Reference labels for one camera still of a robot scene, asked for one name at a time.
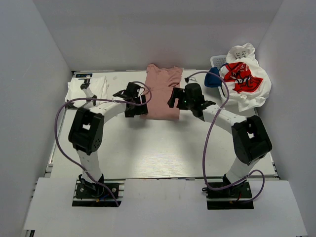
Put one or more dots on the pink t shirt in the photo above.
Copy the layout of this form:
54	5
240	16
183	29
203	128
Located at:
161	83

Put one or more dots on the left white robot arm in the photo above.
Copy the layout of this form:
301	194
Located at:
86	133

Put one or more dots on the white text t shirt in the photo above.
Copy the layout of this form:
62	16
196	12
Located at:
242	51

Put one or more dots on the white red print t shirt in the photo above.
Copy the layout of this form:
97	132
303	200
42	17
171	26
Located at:
249	85

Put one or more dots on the folded white t shirt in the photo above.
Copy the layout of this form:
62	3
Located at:
94	87

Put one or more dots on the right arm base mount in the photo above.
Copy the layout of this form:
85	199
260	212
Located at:
236	197

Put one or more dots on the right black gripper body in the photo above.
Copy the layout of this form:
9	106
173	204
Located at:
183	103

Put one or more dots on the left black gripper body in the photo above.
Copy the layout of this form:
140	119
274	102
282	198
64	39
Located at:
137	110

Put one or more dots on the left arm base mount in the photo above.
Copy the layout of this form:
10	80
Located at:
88	195

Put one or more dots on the blue t shirt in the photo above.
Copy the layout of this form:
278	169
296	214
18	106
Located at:
212	80

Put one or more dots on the white plastic basket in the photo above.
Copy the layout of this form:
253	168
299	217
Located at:
218	61

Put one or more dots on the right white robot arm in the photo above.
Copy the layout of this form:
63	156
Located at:
250	139

